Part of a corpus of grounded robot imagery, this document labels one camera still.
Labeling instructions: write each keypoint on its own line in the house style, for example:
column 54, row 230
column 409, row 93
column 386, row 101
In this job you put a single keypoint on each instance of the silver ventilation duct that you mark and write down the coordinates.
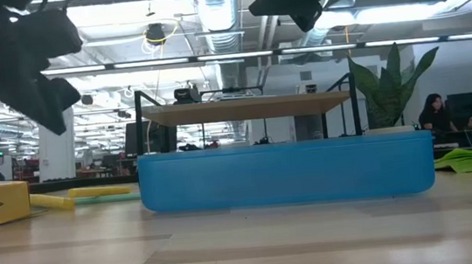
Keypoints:
column 216, row 11

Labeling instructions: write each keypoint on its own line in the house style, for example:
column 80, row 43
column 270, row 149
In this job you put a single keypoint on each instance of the teal pen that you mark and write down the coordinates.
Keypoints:
column 111, row 198

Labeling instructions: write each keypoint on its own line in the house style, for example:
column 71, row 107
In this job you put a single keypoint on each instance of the white plant pot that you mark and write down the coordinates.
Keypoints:
column 389, row 130

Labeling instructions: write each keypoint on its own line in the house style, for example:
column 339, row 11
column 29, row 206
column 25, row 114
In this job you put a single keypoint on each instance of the black computer monitor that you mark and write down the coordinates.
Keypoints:
column 155, row 138

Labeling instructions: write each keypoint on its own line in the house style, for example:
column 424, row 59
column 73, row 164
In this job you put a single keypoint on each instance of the green snake plant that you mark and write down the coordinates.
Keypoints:
column 384, row 99

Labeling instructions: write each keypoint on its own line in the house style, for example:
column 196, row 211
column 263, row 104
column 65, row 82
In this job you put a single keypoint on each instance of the white pillar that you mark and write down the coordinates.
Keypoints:
column 58, row 155

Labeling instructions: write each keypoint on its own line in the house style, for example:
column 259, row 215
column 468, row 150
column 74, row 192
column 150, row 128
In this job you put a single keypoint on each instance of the blue plastic pencil case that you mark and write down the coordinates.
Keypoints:
column 286, row 175

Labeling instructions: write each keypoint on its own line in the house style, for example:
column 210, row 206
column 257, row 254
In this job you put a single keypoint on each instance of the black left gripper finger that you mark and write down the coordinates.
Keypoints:
column 50, row 35
column 25, row 88

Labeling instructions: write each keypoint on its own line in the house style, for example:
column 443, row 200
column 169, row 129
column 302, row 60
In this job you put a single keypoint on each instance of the rig crossbar with light strips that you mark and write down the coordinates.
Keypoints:
column 232, row 56

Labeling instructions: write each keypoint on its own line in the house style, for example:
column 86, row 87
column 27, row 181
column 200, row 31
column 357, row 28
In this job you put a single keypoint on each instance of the black ceiling camera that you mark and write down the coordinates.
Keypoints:
column 155, row 34

